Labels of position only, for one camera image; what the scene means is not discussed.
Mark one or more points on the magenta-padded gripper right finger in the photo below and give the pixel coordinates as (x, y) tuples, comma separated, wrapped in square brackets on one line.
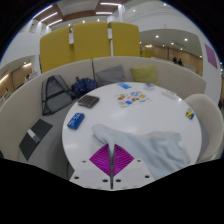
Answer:
[(121, 160)]

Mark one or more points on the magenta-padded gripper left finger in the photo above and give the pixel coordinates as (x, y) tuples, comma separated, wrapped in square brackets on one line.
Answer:
[(101, 160)]

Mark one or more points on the light blue towel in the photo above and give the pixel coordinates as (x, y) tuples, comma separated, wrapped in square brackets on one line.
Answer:
[(156, 150)]

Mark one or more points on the small blue box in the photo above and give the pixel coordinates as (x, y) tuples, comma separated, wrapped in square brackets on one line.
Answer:
[(76, 121)]

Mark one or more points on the colourful sticker sheet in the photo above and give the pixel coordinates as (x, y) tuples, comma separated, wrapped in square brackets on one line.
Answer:
[(132, 98)]

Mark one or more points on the black laptop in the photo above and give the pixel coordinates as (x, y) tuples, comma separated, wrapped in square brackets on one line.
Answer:
[(35, 138)]

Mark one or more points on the blue card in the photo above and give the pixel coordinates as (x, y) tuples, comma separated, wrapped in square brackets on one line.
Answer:
[(124, 85)]

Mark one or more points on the dark blue dotted bag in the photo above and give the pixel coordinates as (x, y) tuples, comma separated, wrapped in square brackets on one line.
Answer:
[(83, 86)]

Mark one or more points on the small white-blue packet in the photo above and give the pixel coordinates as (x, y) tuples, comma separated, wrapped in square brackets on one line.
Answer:
[(149, 85)]

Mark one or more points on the grey mesh backpack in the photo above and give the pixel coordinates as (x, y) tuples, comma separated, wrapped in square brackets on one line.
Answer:
[(55, 95)]

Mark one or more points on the flat white box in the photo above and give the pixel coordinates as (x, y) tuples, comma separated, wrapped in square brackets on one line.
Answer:
[(169, 94)]

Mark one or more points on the yellow and blue toy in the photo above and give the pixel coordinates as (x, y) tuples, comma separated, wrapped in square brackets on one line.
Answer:
[(190, 113)]

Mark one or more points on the grey armchair seat cushion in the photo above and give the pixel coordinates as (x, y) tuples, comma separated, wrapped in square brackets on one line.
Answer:
[(205, 140)]

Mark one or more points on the yellow-green cushion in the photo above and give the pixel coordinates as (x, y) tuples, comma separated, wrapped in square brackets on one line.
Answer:
[(145, 74)]

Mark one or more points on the curved beige sofa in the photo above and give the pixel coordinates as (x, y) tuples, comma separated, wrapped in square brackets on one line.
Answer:
[(16, 110)]

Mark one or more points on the white round armchair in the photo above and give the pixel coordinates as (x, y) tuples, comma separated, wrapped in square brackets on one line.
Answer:
[(211, 113)]

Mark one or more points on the person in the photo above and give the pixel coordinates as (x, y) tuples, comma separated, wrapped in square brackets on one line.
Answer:
[(174, 60), (180, 62)]

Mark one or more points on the yellow partition panel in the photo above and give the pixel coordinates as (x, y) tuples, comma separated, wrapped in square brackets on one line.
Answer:
[(91, 41), (55, 50), (126, 39)]

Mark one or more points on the ceiling lights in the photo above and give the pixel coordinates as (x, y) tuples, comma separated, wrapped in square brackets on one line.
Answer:
[(49, 16)]

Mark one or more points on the purple wall panel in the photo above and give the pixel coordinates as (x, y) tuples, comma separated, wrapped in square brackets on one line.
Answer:
[(211, 56)]

